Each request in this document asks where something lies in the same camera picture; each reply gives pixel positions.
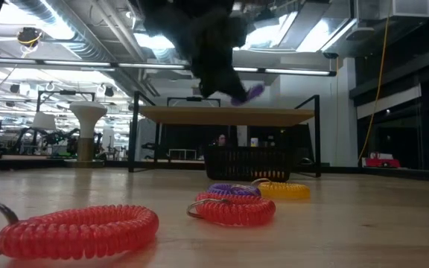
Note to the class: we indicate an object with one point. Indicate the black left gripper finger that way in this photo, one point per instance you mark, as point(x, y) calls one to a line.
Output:
point(233, 85)
point(209, 83)

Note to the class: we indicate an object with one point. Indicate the white background lampshade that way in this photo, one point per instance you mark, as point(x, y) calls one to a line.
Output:
point(44, 122)

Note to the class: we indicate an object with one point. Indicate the red and white box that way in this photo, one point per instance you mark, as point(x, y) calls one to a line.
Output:
point(382, 162)

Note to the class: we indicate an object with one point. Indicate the white mushroom table lamp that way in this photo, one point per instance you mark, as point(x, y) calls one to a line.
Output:
point(88, 111)

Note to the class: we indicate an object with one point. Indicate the person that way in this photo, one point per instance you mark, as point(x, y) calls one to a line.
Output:
point(222, 140)

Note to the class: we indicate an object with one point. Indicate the black mesh plastic basket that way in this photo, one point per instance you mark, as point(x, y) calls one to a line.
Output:
point(237, 160)

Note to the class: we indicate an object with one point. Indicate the long LED light bar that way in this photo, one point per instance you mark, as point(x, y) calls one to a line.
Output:
point(76, 63)

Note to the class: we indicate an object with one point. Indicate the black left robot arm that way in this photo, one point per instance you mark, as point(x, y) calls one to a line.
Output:
point(162, 15)

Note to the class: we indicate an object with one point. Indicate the black ceiling device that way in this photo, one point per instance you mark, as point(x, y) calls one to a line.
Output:
point(29, 36)

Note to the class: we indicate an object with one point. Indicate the corrugated silver ventilation duct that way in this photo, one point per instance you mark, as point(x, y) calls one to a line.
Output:
point(71, 37)

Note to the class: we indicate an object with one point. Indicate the black background rig frame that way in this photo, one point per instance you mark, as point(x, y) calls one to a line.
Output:
point(194, 99)
point(67, 92)

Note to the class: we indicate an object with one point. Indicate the white ceiling air unit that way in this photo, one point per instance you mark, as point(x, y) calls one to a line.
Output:
point(393, 9)

